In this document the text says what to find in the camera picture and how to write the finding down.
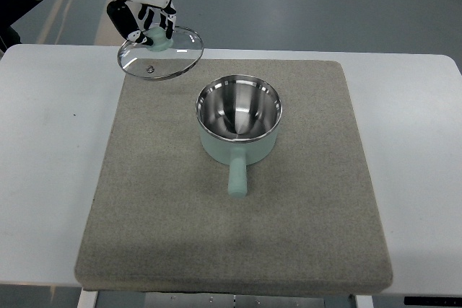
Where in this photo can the black label strip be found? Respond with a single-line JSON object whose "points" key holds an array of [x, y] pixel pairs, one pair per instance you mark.
{"points": [[433, 301]]}

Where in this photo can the mint green saucepan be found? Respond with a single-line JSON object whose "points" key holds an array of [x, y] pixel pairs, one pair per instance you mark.
{"points": [[238, 117]]}

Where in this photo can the glass lid with green knob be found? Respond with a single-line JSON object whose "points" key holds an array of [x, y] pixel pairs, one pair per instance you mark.
{"points": [[166, 59]]}

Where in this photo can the grey felt mat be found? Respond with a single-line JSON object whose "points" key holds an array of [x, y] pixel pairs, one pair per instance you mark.
{"points": [[167, 217]]}

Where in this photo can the metal table frame plate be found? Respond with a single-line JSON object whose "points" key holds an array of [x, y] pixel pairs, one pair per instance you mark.
{"points": [[227, 300]]}

